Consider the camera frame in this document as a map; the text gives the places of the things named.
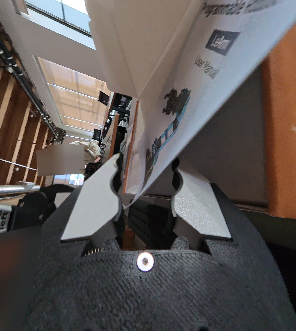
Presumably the grey office desk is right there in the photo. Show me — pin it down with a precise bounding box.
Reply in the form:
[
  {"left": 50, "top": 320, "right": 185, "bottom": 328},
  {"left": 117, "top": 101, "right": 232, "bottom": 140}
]
[{"left": 112, "top": 113, "right": 120, "bottom": 159}]

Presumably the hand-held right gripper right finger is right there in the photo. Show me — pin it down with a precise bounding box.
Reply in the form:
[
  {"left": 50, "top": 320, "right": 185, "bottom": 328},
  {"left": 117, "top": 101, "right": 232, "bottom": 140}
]
[{"left": 171, "top": 158, "right": 232, "bottom": 249}]

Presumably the window roller blind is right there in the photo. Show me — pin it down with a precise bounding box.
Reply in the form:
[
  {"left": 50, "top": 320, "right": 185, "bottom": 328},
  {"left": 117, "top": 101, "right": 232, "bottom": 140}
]
[{"left": 35, "top": 56, "right": 111, "bottom": 136}]

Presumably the chrome metal tube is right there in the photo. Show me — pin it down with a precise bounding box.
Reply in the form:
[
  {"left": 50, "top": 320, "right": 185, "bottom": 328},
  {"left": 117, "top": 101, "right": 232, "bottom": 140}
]
[{"left": 0, "top": 182, "right": 42, "bottom": 200}]

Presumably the white user manual booklet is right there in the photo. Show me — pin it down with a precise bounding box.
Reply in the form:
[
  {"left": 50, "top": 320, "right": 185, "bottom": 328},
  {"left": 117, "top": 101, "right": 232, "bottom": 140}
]
[{"left": 132, "top": 0, "right": 296, "bottom": 203}]

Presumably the black perforated panel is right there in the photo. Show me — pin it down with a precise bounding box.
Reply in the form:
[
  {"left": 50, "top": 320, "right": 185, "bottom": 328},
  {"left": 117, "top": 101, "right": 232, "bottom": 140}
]
[{"left": 128, "top": 199, "right": 176, "bottom": 250}]

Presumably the orange cardboard box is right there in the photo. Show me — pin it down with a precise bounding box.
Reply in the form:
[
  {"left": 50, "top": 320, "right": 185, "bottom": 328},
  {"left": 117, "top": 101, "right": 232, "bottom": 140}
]
[{"left": 84, "top": 0, "right": 296, "bottom": 220}]

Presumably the black ceiling cable track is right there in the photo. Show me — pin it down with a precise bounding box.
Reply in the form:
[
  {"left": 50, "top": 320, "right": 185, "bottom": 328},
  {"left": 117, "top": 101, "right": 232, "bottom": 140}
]
[{"left": 0, "top": 5, "right": 67, "bottom": 141}]

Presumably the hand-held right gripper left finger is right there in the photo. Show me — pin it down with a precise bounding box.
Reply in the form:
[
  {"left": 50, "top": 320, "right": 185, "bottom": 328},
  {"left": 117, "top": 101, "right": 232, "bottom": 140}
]
[{"left": 61, "top": 153, "right": 124, "bottom": 250}]

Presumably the large glass window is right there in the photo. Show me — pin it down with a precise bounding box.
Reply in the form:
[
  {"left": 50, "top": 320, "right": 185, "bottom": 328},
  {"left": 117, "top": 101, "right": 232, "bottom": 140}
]
[{"left": 24, "top": 0, "right": 93, "bottom": 37}]

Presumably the black sticker-covered laptop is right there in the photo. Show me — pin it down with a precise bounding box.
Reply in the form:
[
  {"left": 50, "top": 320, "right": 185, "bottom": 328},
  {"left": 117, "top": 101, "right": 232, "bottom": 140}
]
[{"left": 85, "top": 162, "right": 103, "bottom": 181}]

